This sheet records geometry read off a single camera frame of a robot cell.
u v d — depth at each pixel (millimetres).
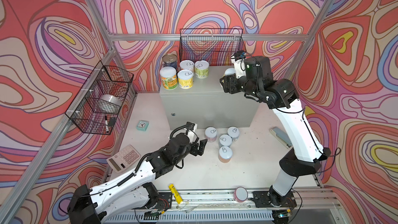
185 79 708
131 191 470
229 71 606
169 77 689
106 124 720
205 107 880
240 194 703
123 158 846
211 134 908
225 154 830
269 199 678
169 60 718
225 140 882
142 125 986
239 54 514
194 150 653
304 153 417
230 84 540
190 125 662
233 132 910
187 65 768
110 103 704
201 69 752
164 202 722
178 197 733
